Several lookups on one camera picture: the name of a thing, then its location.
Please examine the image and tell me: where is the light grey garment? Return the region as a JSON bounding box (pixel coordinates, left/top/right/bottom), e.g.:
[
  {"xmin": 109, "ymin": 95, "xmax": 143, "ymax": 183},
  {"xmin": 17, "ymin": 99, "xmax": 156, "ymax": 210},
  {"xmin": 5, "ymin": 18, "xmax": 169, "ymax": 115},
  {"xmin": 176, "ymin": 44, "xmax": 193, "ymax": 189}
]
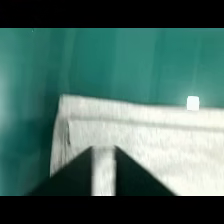
[{"xmin": 49, "ymin": 94, "xmax": 224, "ymax": 197}]

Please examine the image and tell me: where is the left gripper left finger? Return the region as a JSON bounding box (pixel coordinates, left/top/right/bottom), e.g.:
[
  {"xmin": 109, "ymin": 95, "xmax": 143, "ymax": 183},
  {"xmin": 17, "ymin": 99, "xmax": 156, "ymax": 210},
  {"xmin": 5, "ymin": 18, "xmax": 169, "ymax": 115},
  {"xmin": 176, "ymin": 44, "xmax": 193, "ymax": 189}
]
[{"xmin": 27, "ymin": 146, "xmax": 93, "ymax": 197}]

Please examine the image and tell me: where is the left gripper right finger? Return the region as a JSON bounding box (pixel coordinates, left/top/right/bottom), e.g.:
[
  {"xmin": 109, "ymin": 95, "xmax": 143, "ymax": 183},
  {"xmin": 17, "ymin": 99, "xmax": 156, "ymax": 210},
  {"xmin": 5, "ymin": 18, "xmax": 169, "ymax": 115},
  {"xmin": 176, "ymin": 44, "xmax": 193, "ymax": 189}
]
[{"xmin": 114, "ymin": 146, "xmax": 177, "ymax": 197}]

